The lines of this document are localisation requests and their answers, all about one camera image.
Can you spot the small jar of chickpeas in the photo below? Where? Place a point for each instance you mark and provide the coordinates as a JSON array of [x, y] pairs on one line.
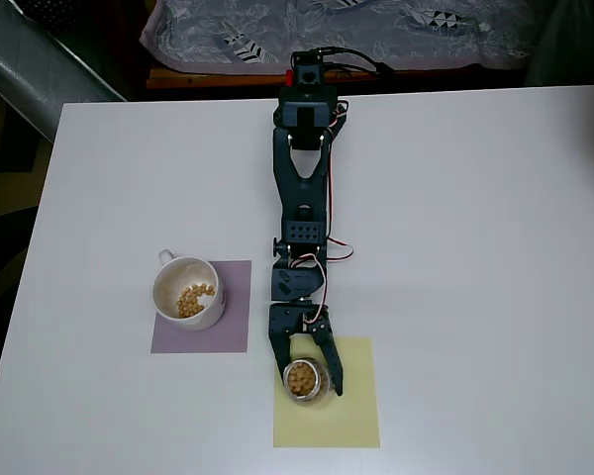
[[304, 383]]

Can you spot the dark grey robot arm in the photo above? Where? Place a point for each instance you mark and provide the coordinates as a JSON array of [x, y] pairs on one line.
[[299, 188]]

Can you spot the brown food pellets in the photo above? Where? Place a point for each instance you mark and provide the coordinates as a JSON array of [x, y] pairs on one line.
[[195, 299]]

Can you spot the purple paper sheet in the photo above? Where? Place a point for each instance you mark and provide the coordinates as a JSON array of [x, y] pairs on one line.
[[235, 307]]

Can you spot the yellow paper sheet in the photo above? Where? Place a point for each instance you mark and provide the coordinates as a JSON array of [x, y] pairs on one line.
[[326, 420]]

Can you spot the white ceramic mug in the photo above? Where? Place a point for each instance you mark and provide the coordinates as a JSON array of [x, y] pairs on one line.
[[198, 321]]

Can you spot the red clamp knob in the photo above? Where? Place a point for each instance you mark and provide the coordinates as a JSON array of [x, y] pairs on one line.
[[289, 77]]

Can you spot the blue floral bedding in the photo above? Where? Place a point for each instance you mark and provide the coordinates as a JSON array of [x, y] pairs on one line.
[[376, 29]]

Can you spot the silver foil roll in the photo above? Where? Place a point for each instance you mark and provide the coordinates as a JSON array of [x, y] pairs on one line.
[[34, 59]]

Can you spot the wooden bed rail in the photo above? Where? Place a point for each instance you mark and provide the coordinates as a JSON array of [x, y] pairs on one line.
[[218, 78]]

